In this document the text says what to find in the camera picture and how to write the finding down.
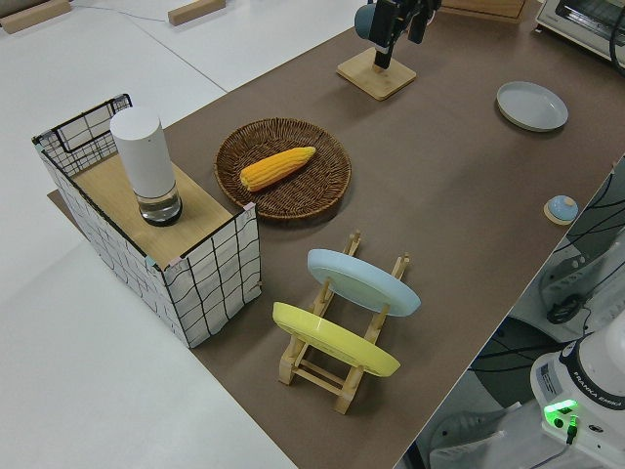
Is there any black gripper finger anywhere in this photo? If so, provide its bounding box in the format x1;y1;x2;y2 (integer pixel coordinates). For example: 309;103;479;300
371;0;396;68
407;2;431;45

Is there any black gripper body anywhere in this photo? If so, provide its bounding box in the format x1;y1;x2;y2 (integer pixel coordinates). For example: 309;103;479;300
378;0;441;21

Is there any gray round plate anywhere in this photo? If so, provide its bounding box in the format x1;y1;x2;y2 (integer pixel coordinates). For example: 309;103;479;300
495;80;570;135

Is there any light blue plate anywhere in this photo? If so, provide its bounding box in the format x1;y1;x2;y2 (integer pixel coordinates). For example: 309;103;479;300
307;248;423;320

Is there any yellow plate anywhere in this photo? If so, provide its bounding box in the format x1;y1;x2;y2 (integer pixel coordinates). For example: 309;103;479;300
271;301;403;379

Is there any wooden plate rack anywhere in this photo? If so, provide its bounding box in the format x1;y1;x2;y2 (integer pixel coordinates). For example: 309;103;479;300
277;229;412;416

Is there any teal mug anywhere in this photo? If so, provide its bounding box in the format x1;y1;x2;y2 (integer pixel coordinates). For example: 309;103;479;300
353;3;378;41

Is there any wooden mug tree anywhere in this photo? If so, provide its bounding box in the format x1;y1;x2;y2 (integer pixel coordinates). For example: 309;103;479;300
336;45;418;102

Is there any wooden drawer cabinet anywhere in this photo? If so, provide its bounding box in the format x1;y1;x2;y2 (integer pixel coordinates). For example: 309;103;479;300
437;0;529;25

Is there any white toaster oven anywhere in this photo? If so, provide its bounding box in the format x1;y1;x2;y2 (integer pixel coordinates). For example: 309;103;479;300
533;0;625;64

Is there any yellow corn cob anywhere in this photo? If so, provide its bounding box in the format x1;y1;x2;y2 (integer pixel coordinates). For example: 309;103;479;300
238;145;317;192

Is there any round wicker basket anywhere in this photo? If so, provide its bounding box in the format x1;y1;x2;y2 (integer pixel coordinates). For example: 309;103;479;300
214;116;354;226

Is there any wooden block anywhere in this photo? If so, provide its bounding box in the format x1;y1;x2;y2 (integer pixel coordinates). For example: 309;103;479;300
0;0;72;35
167;0;229;26

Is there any blue dome bell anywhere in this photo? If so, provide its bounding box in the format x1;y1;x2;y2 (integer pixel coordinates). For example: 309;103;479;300
543;194;581;227

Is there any white cylinder device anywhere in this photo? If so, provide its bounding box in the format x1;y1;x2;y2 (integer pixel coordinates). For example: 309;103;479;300
108;105;185;229

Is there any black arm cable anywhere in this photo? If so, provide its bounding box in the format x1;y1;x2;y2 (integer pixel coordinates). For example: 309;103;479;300
606;0;625;78

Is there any wire and wood shelf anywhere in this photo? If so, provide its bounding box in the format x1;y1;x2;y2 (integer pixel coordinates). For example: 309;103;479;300
30;92;264;350

